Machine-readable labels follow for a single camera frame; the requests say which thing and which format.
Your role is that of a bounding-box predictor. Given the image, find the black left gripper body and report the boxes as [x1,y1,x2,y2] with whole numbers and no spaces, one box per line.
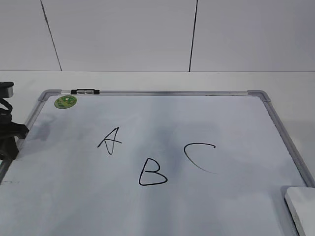
[0,122,29,161]

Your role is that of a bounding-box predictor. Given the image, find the white whiteboard eraser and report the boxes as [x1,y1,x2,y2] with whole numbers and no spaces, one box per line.
[285,187,315,236]

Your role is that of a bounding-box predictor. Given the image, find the round green magnet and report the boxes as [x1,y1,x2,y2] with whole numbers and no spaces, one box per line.
[54,95,77,109]

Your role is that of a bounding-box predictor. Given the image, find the black and silver board clip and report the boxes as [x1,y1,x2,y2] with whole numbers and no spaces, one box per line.
[70,89,100,95]

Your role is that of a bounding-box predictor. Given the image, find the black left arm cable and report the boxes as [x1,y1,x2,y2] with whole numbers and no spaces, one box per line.
[0,97,13,123]

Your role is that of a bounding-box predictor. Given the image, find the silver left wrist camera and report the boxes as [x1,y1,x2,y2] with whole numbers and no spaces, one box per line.
[0,82,14,98]

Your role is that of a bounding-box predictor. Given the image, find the white whiteboard with grey frame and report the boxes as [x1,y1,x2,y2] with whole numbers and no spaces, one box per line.
[0,90,315,236]

